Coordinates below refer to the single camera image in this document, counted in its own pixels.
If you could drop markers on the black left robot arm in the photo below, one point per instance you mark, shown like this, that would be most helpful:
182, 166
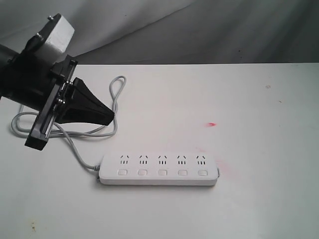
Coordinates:
49, 89

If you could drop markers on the grey backdrop cloth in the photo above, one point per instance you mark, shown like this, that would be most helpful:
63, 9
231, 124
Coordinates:
173, 31

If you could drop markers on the white five-outlet power strip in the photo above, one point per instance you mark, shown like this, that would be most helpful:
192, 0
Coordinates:
158, 169

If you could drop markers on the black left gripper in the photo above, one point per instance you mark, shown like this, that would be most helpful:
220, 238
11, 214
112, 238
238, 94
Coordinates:
30, 81

